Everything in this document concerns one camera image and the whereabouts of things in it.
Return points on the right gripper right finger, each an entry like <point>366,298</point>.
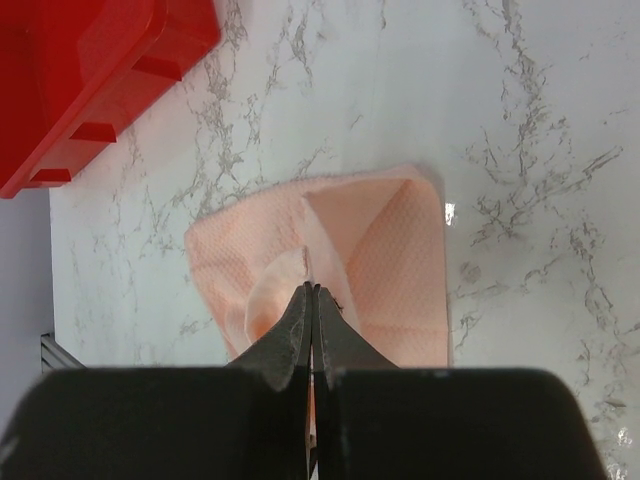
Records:
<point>337,346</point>

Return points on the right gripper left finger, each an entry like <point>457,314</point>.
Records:
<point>281,357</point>

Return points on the plain peach towel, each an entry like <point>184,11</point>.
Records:
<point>374,240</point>

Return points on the red plastic bin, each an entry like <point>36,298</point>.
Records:
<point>76,74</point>

